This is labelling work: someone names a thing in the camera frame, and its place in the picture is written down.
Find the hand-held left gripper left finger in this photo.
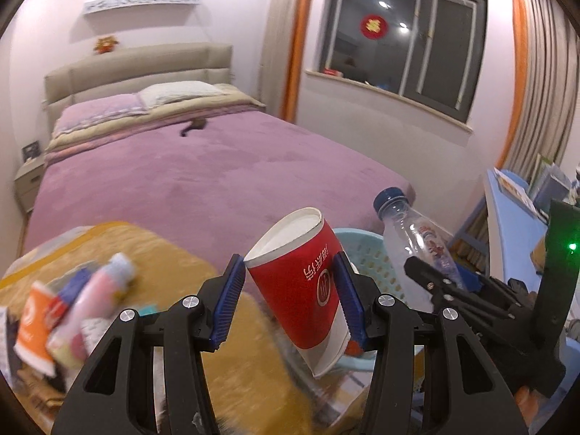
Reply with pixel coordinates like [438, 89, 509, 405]
[51, 254, 248, 435]

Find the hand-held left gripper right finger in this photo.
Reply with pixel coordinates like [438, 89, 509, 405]
[333, 254, 531, 435]

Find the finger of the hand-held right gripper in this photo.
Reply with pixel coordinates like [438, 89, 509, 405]
[455, 265, 529, 302]
[403, 257, 517, 327]

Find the light blue plastic basket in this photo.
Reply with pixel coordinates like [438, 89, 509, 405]
[333, 229, 431, 372]

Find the red paper cup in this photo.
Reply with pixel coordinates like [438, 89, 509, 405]
[243, 207, 359, 378]

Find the clear plastic bottle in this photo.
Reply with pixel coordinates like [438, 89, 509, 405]
[373, 187, 467, 313]

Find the light blue desk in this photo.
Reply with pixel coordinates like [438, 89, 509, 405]
[453, 167, 580, 282]

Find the yellow bear printed blanket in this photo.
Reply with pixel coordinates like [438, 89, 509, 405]
[0, 221, 318, 435]

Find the row of books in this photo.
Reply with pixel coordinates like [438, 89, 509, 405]
[494, 154, 572, 214]

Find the bed with purple cover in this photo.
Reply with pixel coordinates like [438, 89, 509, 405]
[22, 109, 415, 282]

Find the pink tube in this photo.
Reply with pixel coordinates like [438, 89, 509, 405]
[47, 254, 137, 368]

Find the red and blue packet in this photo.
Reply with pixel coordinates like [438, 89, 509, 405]
[47, 267, 94, 327]

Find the small dark object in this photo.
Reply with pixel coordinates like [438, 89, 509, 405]
[180, 119, 209, 137]

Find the folded beige quilt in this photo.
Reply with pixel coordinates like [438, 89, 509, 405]
[45, 84, 266, 155]

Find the orange paper cup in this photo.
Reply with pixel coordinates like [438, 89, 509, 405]
[13, 281, 58, 377]

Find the striped beige and orange curtain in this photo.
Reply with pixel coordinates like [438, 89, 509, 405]
[496, 0, 580, 182]

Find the white patterned pillow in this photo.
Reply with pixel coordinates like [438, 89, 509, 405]
[138, 80, 227, 107]

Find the purple pillow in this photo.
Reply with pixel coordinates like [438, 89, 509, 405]
[52, 93, 149, 139]

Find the dark framed window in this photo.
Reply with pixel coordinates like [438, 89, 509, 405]
[319, 0, 489, 123]

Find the grey nightstand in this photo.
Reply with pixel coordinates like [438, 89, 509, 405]
[13, 154, 47, 213]

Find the beige padded headboard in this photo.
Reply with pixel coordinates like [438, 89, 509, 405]
[44, 42, 234, 121]

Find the round red window decoration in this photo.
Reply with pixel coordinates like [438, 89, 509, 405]
[360, 14, 391, 41]

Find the grey and orange curtain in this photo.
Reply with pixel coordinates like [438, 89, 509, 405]
[260, 0, 318, 123]

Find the white wall shelf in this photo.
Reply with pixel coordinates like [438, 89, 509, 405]
[84, 0, 202, 14]

